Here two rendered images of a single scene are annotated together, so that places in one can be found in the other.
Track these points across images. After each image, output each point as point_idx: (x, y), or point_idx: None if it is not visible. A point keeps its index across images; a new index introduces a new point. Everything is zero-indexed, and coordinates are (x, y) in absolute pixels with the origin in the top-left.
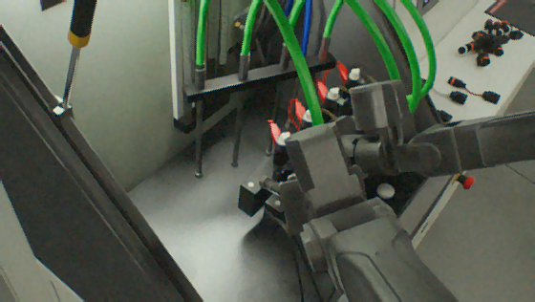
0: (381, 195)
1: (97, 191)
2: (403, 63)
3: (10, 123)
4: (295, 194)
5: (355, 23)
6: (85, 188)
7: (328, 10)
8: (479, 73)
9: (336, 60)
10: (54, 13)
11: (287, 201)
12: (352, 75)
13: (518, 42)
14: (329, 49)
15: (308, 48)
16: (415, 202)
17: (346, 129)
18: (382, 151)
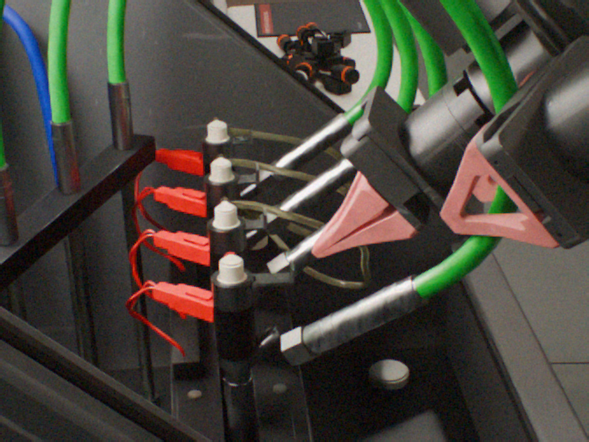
0: (392, 384)
1: (102, 414)
2: (285, 74)
3: None
4: (535, 146)
5: (146, 46)
6: (66, 423)
7: (70, 55)
8: (353, 102)
9: (154, 137)
10: None
11: (532, 168)
12: (215, 135)
13: (352, 47)
14: (105, 144)
15: (53, 174)
16: (491, 313)
17: (395, 111)
18: (547, 46)
